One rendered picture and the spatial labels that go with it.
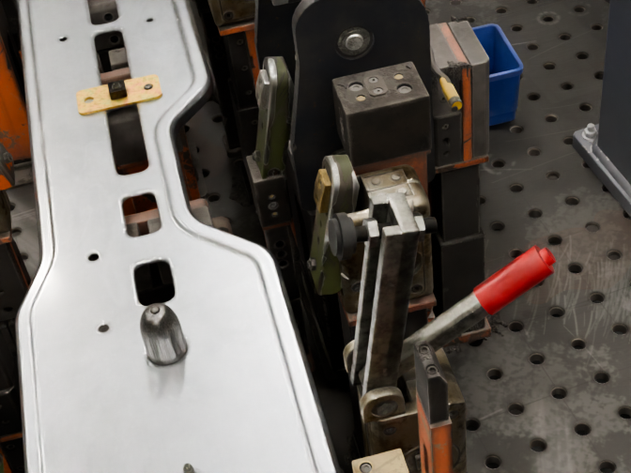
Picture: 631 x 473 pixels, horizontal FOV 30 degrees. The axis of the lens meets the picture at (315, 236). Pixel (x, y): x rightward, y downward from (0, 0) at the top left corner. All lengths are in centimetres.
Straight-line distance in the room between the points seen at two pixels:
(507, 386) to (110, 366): 49
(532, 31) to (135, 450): 103
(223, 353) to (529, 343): 47
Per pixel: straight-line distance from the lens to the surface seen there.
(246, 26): 132
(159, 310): 91
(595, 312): 134
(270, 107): 103
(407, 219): 71
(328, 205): 92
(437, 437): 69
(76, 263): 103
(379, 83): 96
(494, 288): 78
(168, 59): 123
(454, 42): 108
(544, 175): 150
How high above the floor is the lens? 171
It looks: 45 degrees down
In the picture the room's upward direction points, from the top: 8 degrees counter-clockwise
